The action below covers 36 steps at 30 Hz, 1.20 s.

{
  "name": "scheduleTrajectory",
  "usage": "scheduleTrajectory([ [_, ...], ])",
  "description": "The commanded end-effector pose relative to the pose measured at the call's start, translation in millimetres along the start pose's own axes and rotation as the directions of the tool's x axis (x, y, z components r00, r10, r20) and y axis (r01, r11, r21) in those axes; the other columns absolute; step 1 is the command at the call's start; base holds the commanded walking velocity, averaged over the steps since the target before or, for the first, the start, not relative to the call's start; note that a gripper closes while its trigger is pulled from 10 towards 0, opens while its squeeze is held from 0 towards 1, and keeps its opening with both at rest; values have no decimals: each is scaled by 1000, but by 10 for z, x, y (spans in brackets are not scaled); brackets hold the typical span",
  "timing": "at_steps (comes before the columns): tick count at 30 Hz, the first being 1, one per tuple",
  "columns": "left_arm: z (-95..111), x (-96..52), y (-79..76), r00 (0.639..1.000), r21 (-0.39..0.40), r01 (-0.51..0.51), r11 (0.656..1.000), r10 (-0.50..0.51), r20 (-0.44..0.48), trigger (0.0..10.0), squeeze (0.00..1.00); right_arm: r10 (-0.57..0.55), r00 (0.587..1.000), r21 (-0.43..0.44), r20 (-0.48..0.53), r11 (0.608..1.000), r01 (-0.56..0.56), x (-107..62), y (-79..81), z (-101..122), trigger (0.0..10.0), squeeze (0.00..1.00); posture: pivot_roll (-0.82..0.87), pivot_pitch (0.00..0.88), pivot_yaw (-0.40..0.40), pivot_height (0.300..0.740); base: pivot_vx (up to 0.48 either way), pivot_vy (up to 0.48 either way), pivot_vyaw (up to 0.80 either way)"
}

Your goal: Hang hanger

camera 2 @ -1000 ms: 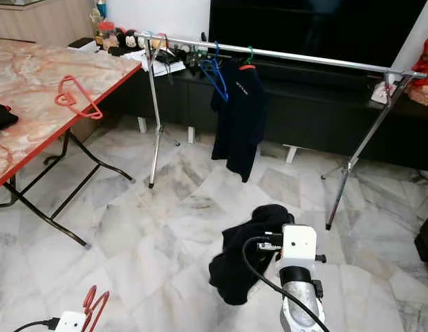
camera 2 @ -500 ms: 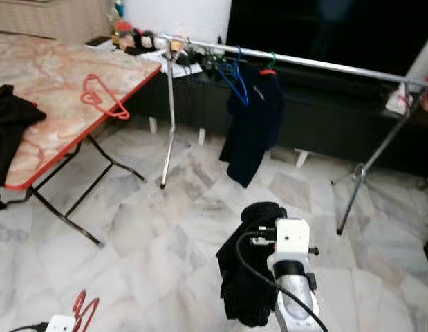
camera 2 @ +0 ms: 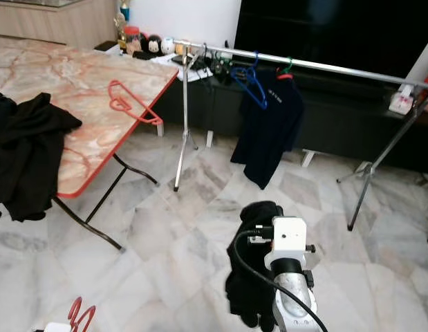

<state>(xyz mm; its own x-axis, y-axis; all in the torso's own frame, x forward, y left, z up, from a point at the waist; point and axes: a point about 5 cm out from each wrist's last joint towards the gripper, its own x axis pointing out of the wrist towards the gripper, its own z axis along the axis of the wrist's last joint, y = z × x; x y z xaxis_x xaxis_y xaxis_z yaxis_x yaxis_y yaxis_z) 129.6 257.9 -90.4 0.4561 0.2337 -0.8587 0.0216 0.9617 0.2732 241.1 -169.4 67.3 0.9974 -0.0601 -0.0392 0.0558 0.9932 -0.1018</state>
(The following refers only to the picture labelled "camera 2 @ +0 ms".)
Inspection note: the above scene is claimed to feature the jar with red lid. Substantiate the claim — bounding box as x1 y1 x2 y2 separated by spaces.
123 26 142 55

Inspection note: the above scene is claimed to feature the white paper stack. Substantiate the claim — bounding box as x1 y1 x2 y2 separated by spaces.
151 53 213 82

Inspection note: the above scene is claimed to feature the blue gold ornament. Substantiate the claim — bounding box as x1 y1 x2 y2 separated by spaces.
118 0 132 23

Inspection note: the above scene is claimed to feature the red plastic hanger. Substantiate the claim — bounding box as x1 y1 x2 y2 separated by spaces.
68 295 97 330
106 78 165 127

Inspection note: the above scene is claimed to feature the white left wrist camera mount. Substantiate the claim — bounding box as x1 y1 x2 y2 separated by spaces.
44 322 73 332

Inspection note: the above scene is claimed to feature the white duck plush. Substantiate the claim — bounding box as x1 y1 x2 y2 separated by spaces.
160 37 176 56

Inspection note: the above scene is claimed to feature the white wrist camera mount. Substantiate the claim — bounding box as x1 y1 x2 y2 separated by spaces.
44 322 73 332
263 215 309 273

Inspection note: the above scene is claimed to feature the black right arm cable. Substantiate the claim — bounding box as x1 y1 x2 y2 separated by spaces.
232 229 331 332

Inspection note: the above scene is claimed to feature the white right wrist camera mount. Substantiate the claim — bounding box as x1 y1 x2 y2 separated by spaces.
263 215 309 273

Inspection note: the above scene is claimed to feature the black television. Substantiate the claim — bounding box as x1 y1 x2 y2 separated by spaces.
233 0 426 79

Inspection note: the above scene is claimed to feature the black mouse plush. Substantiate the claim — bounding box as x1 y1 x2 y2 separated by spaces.
145 35 163 55

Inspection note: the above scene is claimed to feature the green plastic hanger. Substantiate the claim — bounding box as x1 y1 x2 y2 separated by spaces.
279 57 297 78

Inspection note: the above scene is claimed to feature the navy blue shirt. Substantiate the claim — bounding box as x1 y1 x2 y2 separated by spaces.
229 68 306 190

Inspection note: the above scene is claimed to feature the blue plastic hanger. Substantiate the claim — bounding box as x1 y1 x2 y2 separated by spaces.
230 52 269 111

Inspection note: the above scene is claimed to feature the chrome clothes rack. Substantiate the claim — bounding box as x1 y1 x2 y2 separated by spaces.
171 39 428 233

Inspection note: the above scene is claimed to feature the white tissue pack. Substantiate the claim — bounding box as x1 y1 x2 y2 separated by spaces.
388 84 416 116

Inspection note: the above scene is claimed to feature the black TV console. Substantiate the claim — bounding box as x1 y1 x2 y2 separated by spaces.
93 39 428 175

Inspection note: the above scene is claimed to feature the wooden cabinet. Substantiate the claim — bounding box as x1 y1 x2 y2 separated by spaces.
0 0 119 52

